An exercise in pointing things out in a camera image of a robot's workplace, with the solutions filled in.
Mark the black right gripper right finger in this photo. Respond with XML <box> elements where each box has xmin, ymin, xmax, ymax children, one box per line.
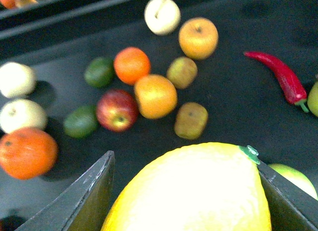
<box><xmin>258</xmin><ymin>162</ymin><xmax>318</xmax><ymax>231</ymax></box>

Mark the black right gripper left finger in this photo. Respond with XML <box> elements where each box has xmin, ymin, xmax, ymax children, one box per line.
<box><xmin>17</xmin><ymin>151</ymin><xmax>115</xmax><ymax>231</ymax></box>

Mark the yellow lemon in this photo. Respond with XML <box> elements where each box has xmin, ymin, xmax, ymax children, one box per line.
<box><xmin>102</xmin><ymin>142</ymin><xmax>272</xmax><ymax>231</ymax></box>

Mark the large orange fruit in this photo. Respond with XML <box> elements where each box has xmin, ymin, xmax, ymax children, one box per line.
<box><xmin>0</xmin><ymin>127</ymin><xmax>59</xmax><ymax>180</ymax></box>

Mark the green lime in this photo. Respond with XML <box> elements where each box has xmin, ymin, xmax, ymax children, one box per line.
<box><xmin>83</xmin><ymin>57</ymin><xmax>115</xmax><ymax>88</ymax></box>
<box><xmin>63</xmin><ymin>105</ymin><xmax>98</xmax><ymax>139</ymax></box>

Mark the red apple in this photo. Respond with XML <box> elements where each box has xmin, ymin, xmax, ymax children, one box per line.
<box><xmin>96</xmin><ymin>89</ymin><xmax>139</xmax><ymax>133</ymax></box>

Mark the red chili pepper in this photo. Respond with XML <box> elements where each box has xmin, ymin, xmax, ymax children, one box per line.
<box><xmin>243</xmin><ymin>51</ymin><xmax>309</xmax><ymax>113</ymax></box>

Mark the orange yellow apple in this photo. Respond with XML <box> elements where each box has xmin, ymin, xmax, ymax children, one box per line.
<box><xmin>134</xmin><ymin>74</ymin><xmax>177</xmax><ymax>119</ymax></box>

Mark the brown kiwi fruit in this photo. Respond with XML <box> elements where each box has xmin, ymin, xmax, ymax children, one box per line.
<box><xmin>174</xmin><ymin>102</ymin><xmax>208</xmax><ymax>140</ymax></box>

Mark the white pear left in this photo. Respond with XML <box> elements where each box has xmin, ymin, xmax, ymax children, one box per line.
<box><xmin>0</xmin><ymin>62</ymin><xmax>37</xmax><ymax>98</ymax></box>

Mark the orange near front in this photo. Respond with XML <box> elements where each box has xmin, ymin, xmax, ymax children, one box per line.
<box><xmin>114</xmin><ymin>47</ymin><xmax>151</xmax><ymax>85</ymax></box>

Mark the green kiwi upper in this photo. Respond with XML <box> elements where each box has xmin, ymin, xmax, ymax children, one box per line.
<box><xmin>166</xmin><ymin>56</ymin><xmax>198</xmax><ymax>89</ymax></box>

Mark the white pear with stem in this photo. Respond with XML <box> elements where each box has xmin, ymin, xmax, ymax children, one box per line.
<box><xmin>144</xmin><ymin>0</ymin><xmax>181</xmax><ymax>36</ymax></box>

